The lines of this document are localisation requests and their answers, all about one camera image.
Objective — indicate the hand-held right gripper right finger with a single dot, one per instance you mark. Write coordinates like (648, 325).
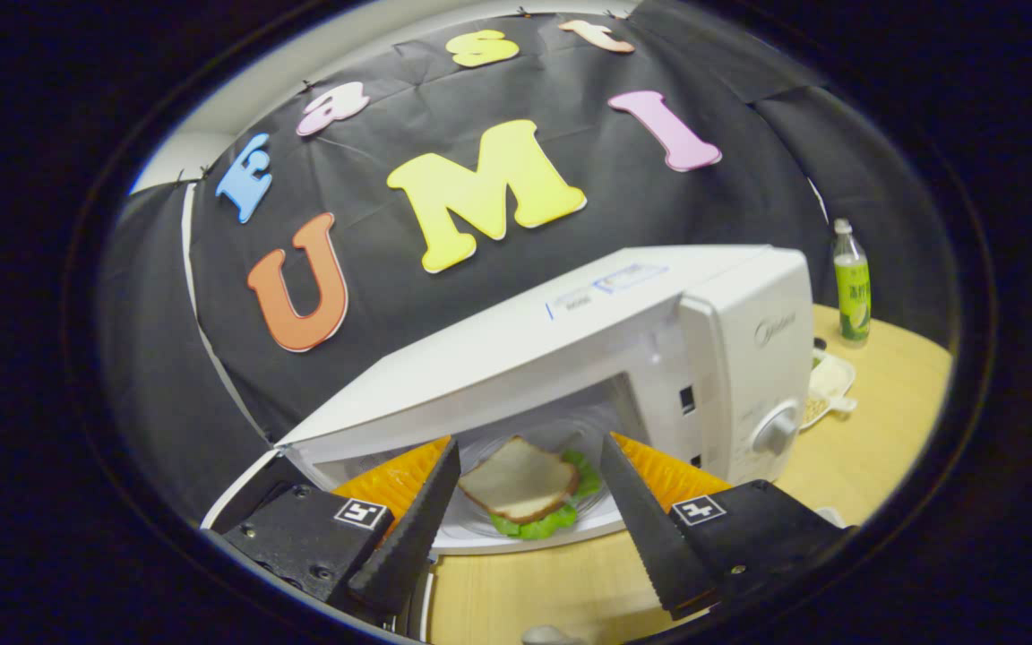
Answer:
(650, 528)

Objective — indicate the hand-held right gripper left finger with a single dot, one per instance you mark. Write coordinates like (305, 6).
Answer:
(408, 528)

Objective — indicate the lettuce sandwich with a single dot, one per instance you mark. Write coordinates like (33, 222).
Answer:
(520, 479)

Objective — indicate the white microwave oven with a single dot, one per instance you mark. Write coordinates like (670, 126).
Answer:
(516, 340)

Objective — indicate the white divided grain dish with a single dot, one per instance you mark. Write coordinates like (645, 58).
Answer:
(829, 385)

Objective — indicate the green label drink bottle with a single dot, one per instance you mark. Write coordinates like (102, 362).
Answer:
(852, 296)

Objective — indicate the black backdrop cloth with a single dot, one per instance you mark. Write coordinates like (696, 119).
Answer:
(570, 90)

